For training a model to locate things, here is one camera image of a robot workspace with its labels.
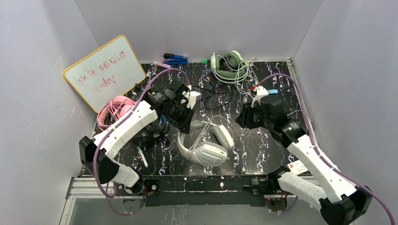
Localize white headphones with cable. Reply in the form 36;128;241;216
177;110;304;165

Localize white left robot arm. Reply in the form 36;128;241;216
78;83;201;188

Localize white green marker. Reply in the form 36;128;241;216
137;146;149;168

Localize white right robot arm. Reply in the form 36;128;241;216
236;85;373;225

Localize pink marker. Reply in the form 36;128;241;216
153;61;171;69

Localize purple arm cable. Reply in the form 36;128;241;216
92;67;191;217
253;73;396;225

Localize light blue marker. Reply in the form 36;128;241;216
268;90;278;95

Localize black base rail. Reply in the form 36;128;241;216
67;173;343;209

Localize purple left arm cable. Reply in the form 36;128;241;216
92;67;191;217

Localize green headphones with cable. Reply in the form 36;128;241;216
210;50;259;101

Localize blue black marker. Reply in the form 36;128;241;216
163;53;188;65

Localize yellow framed whiteboard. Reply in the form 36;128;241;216
63;35;146;113

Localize pink headphones with cable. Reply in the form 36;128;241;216
97;96;136;131

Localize black blue headphones with cable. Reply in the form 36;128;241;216
129;115;171;148

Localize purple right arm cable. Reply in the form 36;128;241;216
253;73;396;225

